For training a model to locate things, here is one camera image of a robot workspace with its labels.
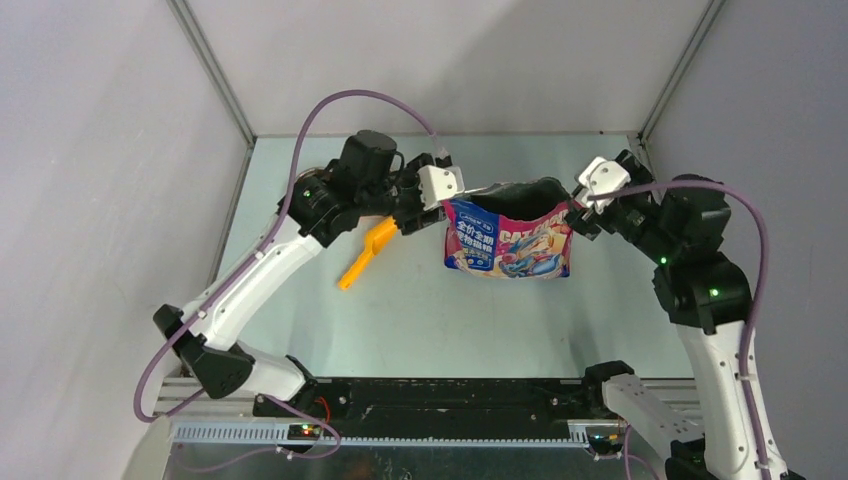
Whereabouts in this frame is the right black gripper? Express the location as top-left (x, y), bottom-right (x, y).
top-left (561, 147), bottom-right (676, 260)

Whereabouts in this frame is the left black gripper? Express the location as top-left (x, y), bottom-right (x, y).
top-left (358, 154), bottom-right (447, 236)

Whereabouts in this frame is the yellow plastic scoop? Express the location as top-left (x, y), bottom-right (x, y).
top-left (337, 217), bottom-right (399, 291)

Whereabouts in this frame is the colourful cat food bag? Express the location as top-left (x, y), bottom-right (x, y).
top-left (442, 177), bottom-right (572, 280)

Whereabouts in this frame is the pink double pet bowl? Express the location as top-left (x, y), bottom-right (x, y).
top-left (295, 164), bottom-right (342, 191)

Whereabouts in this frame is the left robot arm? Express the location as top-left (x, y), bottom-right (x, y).
top-left (153, 130), bottom-right (464, 417)

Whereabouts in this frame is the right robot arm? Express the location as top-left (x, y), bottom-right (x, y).
top-left (567, 151), bottom-right (794, 479)

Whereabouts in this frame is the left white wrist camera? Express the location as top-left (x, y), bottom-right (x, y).
top-left (417, 165), bottom-right (466, 211)

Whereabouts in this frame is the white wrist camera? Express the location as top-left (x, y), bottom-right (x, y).
top-left (417, 165), bottom-right (466, 211)
top-left (574, 156), bottom-right (631, 214)

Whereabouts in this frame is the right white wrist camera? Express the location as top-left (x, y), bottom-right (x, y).
top-left (574, 156), bottom-right (631, 214)

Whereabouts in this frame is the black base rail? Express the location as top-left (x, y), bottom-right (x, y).
top-left (288, 377), bottom-right (618, 439)

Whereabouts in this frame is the right aluminium frame post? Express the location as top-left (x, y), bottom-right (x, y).
top-left (637, 0), bottom-right (727, 149)

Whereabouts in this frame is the aluminium frame post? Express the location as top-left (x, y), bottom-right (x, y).
top-left (637, 0), bottom-right (727, 149)
top-left (166, 0), bottom-right (257, 148)

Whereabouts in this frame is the white cable duct strip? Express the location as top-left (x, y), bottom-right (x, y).
top-left (172, 421), bottom-right (589, 448)

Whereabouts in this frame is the left aluminium frame post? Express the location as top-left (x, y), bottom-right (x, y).
top-left (166, 0), bottom-right (257, 148)

